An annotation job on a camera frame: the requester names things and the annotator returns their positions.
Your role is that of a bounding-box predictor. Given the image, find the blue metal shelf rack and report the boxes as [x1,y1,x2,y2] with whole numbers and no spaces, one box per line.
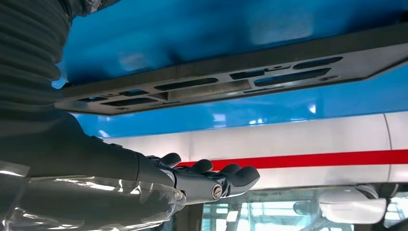
[51,0,408,139]

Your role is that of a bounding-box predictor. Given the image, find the white car with red stripe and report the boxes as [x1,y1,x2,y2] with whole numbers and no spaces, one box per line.
[102,111,408,231]

